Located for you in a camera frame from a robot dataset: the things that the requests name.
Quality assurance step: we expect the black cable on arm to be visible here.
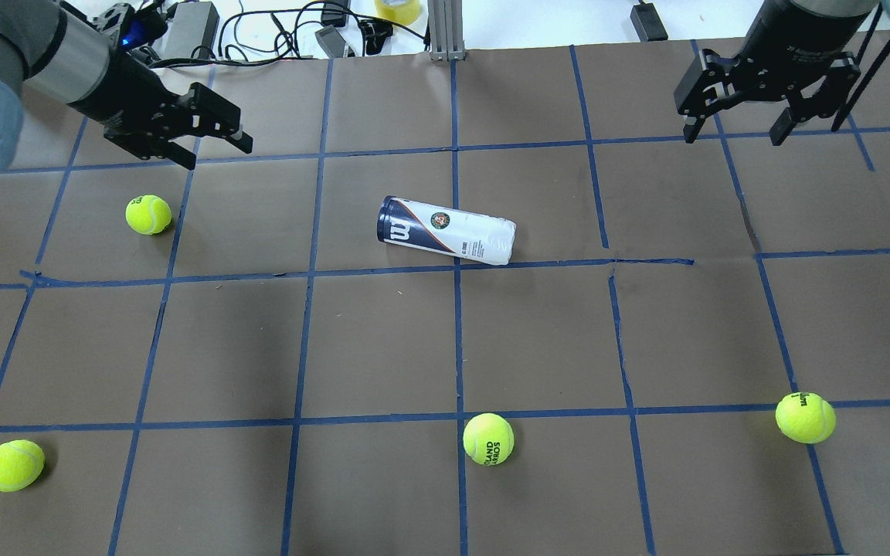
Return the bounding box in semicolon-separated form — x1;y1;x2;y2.
831;27;890;132

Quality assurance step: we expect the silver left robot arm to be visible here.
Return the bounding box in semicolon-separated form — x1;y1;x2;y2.
0;1;253;173

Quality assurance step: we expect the aluminium frame post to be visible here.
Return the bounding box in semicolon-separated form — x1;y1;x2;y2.
427;0;467;63

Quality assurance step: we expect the white blue tennis ball can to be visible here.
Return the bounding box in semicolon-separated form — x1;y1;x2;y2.
375;196;517;266

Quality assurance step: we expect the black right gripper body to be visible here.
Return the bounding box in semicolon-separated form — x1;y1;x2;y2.
730;1;861;107

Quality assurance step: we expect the tennis ball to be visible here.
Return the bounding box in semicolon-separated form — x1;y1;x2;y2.
0;439;46;493
124;195;172;236
776;392;837;446
463;414;515;466

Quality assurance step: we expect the grey power brick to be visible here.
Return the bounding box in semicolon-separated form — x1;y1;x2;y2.
155;1;220;60

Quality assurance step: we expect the yellow tape roll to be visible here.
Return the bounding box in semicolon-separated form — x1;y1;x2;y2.
373;0;423;27

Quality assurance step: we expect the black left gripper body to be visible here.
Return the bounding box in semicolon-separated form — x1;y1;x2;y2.
70;53;180;155

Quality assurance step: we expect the black power adapter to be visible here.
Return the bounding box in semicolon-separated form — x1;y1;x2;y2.
630;1;670;42

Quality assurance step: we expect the tennis ball far centre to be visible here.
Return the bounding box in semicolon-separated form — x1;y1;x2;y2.
463;414;515;466

